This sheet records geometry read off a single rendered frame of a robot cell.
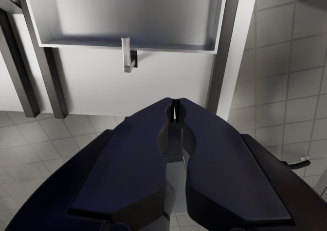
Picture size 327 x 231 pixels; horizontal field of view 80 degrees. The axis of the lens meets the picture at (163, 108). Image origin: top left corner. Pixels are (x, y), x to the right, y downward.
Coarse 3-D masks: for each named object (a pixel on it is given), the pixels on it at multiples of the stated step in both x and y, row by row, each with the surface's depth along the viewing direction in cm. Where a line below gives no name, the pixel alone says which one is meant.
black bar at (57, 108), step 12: (24, 0) 27; (24, 12) 28; (36, 48) 31; (48, 48) 32; (48, 60) 32; (48, 72) 33; (48, 84) 34; (60, 84) 36; (48, 96) 35; (60, 96) 36; (60, 108) 36
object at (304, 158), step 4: (304, 156) 156; (308, 156) 156; (304, 160) 158; (308, 160) 152; (288, 164) 147; (292, 164) 149; (296, 164) 148; (300, 164) 149; (304, 164) 149; (308, 164) 151; (292, 168) 147; (296, 168) 147
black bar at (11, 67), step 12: (0, 12) 29; (0, 24) 29; (0, 36) 30; (12, 36) 31; (0, 48) 31; (12, 48) 31; (12, 60) 32; (12, 72) 33; (24, 72) 34; (24, 84) 34; (24, 96) 35; (24, 108) 36; (36, 108) 38
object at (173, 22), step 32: (32, 0) 26; (64, 0) 29; (96, 0) 29; (128, 0) 28; (160, 0) 28; (192, 0) 28; (224, 0) 25; (64, 32) 31; (96, 32) 31; (128, 32) 31; (160, 32) 30; (192, 32) 30
